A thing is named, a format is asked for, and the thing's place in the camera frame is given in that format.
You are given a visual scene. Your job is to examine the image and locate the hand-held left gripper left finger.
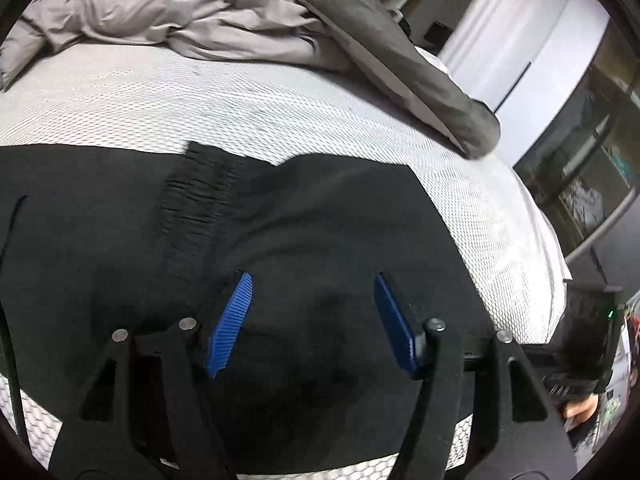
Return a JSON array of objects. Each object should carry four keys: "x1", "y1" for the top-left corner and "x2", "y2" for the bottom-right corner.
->
[{"x1": 50, "y1": 271, "x2": 253, "y2": 480}]

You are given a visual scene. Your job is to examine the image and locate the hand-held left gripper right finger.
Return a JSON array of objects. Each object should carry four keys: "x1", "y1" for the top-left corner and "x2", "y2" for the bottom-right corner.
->
[{"x1": 375, "y1": 272, "x2": 576, "y2": 480}]

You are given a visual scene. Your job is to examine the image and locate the black pants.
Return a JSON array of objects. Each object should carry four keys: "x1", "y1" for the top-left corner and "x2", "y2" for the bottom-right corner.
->
[{"x1": 0, "y1": 142, "x2": 496, "y2": 476}]

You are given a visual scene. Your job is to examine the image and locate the person's right hand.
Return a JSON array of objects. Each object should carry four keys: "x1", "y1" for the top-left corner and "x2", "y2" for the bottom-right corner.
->
[{"x1": 562, "y1": 392, "x2": 601, "y2": 431}]

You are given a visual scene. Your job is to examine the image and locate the dark glass wardrobe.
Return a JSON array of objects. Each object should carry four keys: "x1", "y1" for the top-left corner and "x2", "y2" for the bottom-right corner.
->
[{"x1": 515, "y1": 10, "x2": 640, "y2": 281}]

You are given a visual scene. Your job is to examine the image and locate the white honeycomb mattress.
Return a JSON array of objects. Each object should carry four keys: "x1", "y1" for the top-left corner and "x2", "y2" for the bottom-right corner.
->
[{"x1": 0, "y1": 40, "x2": 573, "y2": 480}]

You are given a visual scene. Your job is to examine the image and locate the dark grey duvet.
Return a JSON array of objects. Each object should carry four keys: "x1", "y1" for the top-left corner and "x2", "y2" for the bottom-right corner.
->
[{"x1": 255, "y1": 0, "x2": 502, "y2": 161}]

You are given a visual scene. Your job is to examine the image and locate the white curtain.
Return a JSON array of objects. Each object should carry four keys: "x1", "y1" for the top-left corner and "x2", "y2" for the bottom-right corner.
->
[{"x1": 437, "y1": 0, "x2": 573, "y2": 76}]

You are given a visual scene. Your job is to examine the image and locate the light grey blanket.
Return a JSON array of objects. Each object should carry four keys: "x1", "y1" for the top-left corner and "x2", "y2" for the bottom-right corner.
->
[{"x1": 0, "y1": 0, "x2": 351, "y2": 88}]

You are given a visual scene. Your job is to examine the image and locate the black cable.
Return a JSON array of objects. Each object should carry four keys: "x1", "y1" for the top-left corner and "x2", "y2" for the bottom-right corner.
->
[{"x1": 0, "y1": 290, "x2": 28, "y2": 441}]

